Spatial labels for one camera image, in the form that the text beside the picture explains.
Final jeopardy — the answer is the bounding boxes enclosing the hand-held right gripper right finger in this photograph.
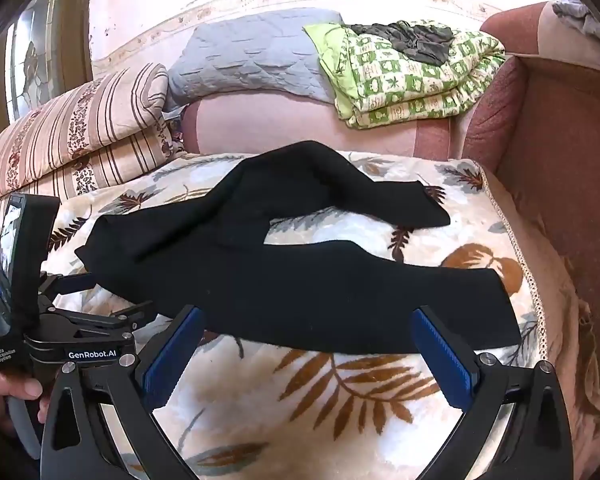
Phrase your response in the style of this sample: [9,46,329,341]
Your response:
[411,306,574,480]

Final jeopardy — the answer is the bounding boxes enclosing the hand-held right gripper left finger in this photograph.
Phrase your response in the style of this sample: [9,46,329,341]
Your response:
[40,305,207,480]

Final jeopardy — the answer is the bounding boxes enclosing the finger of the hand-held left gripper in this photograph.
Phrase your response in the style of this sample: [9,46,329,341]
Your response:
[40,271,102,297]
[40,300,157,343]

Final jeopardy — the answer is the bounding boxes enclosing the black pants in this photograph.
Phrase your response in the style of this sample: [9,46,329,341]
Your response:
[75,141,522,356]

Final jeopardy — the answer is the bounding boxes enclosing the person's left hand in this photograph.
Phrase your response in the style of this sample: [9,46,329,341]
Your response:
[0,357,51,427]

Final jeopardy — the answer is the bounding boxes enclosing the leaf print blanket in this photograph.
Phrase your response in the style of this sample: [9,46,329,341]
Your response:
[40,152,600,480]

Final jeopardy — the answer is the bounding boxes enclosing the striped folded mattress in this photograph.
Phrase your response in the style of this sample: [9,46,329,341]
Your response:
[0,62,186,263]

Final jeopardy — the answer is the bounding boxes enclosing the wooden door with glass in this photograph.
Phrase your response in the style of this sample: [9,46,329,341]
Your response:
[0,0,93,153]

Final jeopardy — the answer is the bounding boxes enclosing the pink sofa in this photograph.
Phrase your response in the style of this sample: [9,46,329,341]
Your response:
[182,1,600,431]

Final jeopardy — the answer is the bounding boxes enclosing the green patterned quilt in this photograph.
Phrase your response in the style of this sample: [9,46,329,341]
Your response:
[302,22,507,129]

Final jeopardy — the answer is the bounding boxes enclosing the grey quilted pillow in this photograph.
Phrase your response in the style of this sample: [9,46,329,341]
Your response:
[166,8,346,107]

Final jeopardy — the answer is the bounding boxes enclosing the dark grey garment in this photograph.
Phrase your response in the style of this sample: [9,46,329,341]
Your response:
[349,19,456,67]

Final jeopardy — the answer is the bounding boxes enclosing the grey crumpled cloth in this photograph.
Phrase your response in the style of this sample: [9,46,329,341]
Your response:
[551,0,600,47]

